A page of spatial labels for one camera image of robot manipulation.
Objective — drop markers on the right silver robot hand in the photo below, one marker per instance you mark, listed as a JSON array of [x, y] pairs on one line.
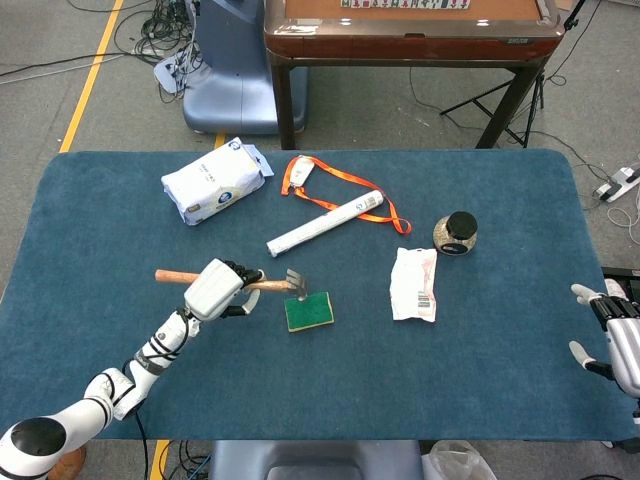
[[625, 350]]

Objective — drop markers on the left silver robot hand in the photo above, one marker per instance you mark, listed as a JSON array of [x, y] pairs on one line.
[[212, 292]]

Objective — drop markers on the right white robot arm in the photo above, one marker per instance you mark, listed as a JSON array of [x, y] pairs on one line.
[[636, 410]]

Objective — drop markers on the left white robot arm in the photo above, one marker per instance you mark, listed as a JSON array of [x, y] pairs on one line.
[[95, 400]]

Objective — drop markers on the green scouring sponge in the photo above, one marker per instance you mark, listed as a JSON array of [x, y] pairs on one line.
[[309, 315]]

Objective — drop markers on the white sneaker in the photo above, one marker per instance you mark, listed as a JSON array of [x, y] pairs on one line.
[[620, 289]]

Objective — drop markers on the black flat panel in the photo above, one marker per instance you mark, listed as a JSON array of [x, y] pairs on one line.
[[620, 273]]

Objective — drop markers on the white tissue pack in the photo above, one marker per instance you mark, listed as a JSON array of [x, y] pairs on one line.
[[215, 182]]

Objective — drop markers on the white rolled paper tube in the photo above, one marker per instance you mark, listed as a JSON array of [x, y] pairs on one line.
[[320, 225]]

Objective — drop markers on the blue carpet table cover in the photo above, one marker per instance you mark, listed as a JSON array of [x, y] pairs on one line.
[[350, 380]]

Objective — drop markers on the white power strip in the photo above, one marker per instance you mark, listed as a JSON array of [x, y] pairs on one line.
[[165, 72], [615, 185]]

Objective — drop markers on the grey-blue robot torso base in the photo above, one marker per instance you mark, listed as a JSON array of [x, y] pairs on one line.
[[310, 460]]

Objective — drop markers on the white plastic packet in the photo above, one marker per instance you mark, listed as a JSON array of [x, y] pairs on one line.
[[412, 285]]

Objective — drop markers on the clear plastic bag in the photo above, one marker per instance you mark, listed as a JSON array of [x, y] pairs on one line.
[[455, 462]]

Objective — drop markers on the glass jar with black lid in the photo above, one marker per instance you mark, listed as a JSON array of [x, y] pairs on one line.
[[460, 225]]

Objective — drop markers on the blue-grey machine base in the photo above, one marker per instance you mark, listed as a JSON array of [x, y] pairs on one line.
[[225, 75]]

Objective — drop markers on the brown leather shoe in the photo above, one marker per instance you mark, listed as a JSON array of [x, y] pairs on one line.
[[70, 467]]

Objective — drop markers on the black tripod stand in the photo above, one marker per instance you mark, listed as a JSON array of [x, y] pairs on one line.
[[539, 95]]

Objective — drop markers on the brown mahjong table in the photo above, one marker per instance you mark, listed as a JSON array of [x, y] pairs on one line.
[[400, 47]]

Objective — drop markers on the row of mahjong tiles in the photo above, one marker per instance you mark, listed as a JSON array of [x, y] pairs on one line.
[[400, 4]]

